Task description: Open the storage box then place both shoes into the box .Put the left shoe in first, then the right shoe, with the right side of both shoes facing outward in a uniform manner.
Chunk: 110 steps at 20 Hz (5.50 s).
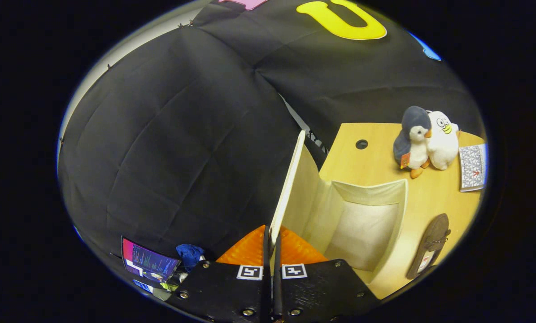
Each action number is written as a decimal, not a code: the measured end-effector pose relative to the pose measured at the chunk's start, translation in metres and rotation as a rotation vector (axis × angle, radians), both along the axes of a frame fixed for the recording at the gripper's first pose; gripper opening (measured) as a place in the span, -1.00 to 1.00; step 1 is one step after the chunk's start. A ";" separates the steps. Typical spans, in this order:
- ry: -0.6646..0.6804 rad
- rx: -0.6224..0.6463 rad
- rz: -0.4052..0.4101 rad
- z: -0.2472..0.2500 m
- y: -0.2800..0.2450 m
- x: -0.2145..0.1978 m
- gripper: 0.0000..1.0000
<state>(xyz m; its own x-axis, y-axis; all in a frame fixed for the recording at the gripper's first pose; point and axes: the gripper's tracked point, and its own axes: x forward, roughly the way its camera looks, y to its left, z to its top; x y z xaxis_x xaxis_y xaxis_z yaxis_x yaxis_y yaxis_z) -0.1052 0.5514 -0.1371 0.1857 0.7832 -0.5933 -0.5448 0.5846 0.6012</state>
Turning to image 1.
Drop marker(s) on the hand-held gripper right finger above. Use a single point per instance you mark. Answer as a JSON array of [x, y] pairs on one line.
[[321, 291]]

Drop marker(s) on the brown fuzzy shoe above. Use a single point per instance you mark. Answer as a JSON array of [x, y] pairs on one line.
[[431, 242]]

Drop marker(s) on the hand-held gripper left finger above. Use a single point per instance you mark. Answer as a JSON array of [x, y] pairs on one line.
[[223, 291]]

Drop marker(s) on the beige fabric storage box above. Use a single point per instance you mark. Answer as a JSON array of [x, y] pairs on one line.
[[366, 224]]

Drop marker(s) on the grey patterned book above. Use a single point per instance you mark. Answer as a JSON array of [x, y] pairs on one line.
[[472, 168]]

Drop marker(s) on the blue cloth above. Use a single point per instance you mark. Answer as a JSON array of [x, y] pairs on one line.
[[189, 255]]

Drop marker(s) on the white duck plush toy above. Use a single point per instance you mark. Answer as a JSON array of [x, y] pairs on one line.
[[442, 143]]

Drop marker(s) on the black backdrop cloth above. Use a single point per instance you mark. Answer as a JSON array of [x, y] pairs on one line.
[[182, 134]]

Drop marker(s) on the laptop screen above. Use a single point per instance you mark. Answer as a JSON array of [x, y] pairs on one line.
[[149, 262]]

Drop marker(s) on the grey penguin plush toy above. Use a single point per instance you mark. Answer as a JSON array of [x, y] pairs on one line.
[[413, 134]]

